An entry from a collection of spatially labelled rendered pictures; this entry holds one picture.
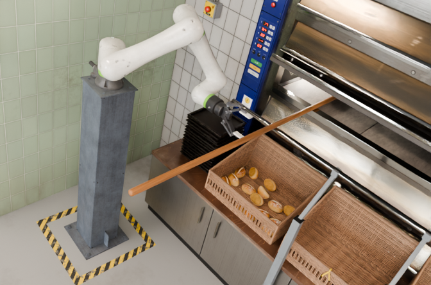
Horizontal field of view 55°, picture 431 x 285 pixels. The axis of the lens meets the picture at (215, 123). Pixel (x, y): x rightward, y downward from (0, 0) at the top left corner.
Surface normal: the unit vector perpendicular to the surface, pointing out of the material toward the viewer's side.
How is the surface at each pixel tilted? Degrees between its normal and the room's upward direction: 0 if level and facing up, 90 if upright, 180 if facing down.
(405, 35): 70
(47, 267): 0
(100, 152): 90
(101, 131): 90
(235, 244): 90
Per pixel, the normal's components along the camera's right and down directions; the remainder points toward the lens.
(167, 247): 0.22, -0.81
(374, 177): -0.57, -0.02
